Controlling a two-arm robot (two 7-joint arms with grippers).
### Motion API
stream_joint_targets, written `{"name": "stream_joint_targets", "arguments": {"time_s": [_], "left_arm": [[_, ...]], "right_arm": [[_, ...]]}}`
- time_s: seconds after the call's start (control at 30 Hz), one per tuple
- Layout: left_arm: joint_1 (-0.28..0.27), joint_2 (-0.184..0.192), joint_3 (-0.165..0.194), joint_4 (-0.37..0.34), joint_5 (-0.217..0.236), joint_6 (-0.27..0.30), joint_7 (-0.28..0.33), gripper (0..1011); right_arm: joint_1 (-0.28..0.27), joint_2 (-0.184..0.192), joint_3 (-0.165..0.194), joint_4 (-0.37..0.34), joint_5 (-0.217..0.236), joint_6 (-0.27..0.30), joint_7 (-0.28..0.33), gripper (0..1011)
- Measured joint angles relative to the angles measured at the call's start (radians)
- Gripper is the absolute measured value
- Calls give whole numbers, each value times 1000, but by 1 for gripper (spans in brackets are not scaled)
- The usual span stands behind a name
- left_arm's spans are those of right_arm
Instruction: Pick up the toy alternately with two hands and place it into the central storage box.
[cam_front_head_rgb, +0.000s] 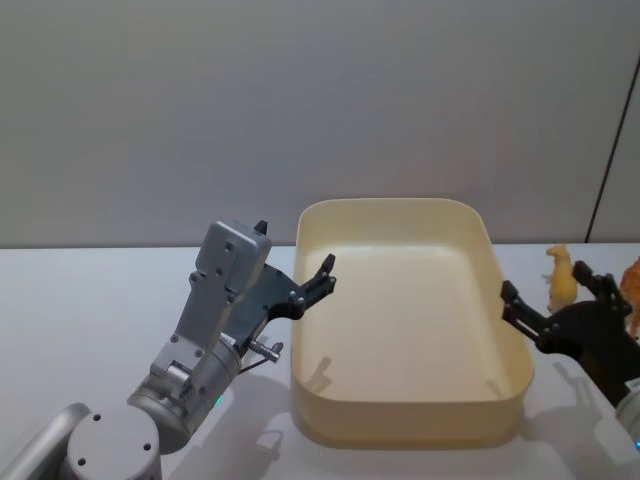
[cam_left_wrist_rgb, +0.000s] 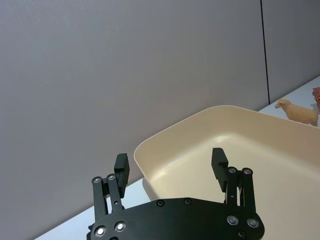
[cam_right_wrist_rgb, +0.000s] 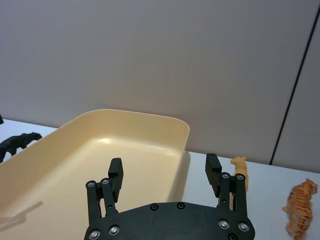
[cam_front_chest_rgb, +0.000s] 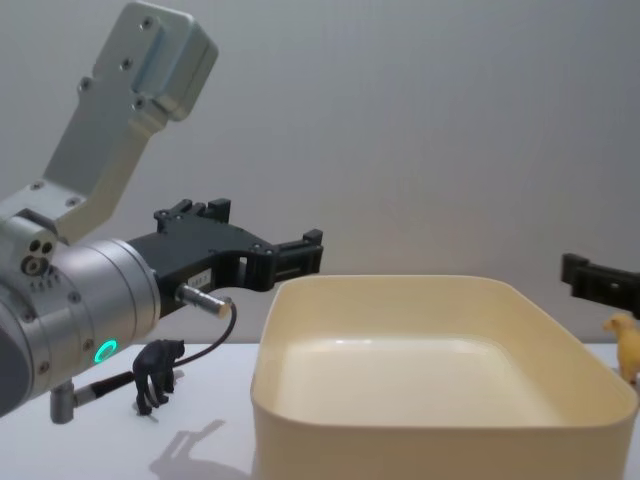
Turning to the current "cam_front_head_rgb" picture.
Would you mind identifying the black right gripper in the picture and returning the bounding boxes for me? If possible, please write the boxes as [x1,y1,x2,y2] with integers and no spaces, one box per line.
[500,260,640,407]

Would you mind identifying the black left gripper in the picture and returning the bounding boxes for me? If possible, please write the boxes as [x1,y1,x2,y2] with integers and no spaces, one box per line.
[227,219,338,351]

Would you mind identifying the yellow toy animal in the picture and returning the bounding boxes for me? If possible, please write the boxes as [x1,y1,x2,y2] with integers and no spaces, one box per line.
[541,242,582,315]

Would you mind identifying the orange toy animal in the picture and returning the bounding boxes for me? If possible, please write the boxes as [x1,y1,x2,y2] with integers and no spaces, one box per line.
[618,258,640,342]

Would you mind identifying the cream plastic bin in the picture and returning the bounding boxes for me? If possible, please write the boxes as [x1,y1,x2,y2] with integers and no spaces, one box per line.
[289,197,538,448]

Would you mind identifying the thin dark cable silver plug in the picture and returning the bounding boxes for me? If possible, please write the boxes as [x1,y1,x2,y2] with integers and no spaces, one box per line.
[234,339,285,377]

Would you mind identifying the dark thin wall strip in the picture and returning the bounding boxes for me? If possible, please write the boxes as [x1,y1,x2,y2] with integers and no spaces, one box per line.
[582,62,640,245]

